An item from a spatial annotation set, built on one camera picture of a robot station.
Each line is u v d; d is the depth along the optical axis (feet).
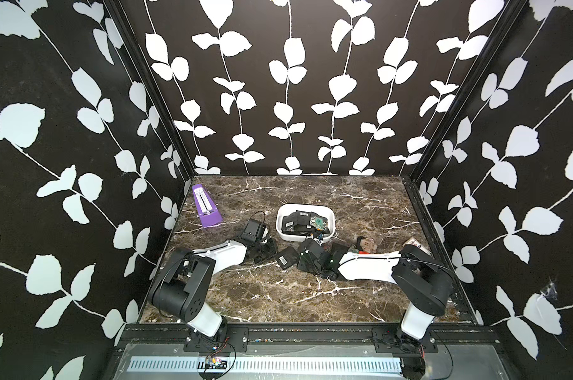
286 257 3.05
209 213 3.23
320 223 3.28
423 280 1.56
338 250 3.20
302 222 3.23
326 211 3.35
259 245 2.61
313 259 2.26
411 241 3.14
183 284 1.48
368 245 3.13
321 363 2.56
